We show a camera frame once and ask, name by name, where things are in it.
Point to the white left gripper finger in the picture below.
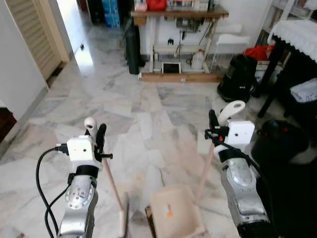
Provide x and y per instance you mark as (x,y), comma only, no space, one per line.
(90,124)

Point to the white chair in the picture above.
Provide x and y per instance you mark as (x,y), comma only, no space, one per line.
(233,38)

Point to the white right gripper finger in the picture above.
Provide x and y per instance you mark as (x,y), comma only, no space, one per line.
(233,109)

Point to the table with white lace cloth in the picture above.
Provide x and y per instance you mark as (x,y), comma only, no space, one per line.
(297,37)

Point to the louvered wooden door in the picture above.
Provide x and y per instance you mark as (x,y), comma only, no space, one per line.
(34,29)

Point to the wooden top white desk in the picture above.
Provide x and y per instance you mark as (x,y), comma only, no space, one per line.
(178,14)

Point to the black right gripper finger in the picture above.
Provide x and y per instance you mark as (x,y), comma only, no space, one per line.
(213,120)

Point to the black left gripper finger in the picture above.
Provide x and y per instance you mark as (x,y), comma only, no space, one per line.
(101,133)

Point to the pink container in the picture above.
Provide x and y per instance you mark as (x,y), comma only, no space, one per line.
(141,6)

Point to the white framed tablet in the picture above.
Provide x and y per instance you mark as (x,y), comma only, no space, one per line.
(171,68)

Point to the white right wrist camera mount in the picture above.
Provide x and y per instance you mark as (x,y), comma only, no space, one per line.
(241,133)

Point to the white plastic jug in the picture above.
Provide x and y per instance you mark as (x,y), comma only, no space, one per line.
(197,60)

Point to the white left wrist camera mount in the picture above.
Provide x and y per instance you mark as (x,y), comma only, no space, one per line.
(80,148)

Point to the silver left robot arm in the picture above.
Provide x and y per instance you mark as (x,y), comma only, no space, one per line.
(79,198)

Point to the dark wooden furniture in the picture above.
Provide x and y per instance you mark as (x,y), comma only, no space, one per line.
(6,124)

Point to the black rolled mat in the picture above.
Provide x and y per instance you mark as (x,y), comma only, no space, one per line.
(132,49)

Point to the red container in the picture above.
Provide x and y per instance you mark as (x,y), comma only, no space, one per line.
(156,4)

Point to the large black fabric mass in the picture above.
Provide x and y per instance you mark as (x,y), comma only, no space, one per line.
(292,198)

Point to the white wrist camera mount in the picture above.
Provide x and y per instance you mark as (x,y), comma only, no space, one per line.
(241,133)
(80,148)

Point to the black round appliance red buttons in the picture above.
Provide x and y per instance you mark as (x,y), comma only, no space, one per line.
(280,141)

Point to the black stool patterned cushion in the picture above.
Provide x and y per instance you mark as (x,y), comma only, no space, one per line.
(304,90)

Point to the blue box stack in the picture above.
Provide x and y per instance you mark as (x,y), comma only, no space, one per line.
(111,12)

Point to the red bag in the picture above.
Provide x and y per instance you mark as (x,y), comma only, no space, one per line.
(258,52)

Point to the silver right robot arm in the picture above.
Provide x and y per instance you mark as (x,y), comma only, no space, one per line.
(242,193)

